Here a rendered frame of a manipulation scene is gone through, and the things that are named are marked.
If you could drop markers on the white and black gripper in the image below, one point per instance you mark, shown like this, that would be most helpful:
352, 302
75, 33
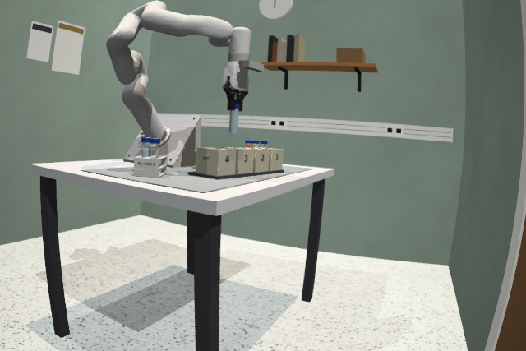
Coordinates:
237, 76

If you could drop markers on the beige square adapter with holes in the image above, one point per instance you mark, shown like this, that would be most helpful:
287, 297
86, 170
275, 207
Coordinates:
261, 159
275, 159
244, 160

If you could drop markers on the grey flat mat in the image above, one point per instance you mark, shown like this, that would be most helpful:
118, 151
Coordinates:
181, 180

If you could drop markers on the white tube rack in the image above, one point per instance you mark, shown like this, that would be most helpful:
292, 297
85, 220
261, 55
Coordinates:
150, 168

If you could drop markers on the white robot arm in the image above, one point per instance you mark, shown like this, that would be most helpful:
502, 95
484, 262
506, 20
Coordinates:
170, 23

